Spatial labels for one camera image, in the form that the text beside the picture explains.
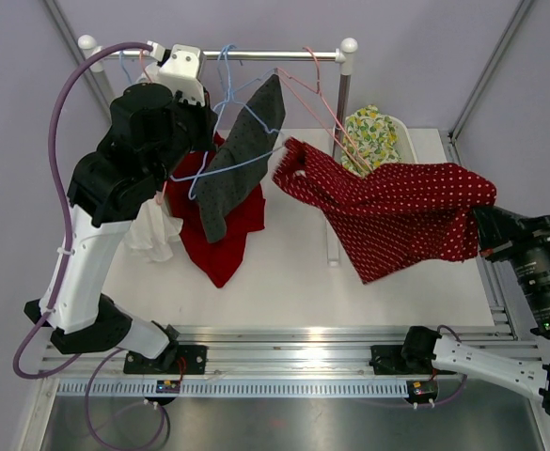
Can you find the white skirt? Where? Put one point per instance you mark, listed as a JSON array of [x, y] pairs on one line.
[[155, 230]]

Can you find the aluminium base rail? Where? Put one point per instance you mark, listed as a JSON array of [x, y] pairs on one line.
[[307, 351]]

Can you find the white perforated basket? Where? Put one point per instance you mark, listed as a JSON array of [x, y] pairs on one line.
[[404, 145]]

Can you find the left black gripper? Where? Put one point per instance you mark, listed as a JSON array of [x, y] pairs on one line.
[[203, 115]]

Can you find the red polka dot skirt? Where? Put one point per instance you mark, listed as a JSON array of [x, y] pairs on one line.
[[397, 216]]

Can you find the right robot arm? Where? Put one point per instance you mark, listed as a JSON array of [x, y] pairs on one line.
[[424, 348]]

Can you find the white slotted cable duct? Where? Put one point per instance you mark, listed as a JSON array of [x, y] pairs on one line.
[[231, 388]]

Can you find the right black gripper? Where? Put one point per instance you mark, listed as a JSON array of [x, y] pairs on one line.
[[502, 230]]

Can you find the dark grey dotted skirt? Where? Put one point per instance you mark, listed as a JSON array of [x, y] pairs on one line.
[[240, 164]]

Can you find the plain red skirt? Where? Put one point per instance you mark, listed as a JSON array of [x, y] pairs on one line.
[[222, 259]]

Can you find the white clothes rack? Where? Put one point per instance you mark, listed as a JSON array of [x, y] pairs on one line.
[[256, 55]]

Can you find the lemon print skirt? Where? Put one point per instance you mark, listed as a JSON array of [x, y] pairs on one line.
[[369, 141]]

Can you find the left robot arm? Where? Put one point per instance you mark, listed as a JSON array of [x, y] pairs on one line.
[[84, 320]]

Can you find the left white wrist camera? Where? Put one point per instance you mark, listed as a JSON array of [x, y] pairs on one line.
[[178, 69]]

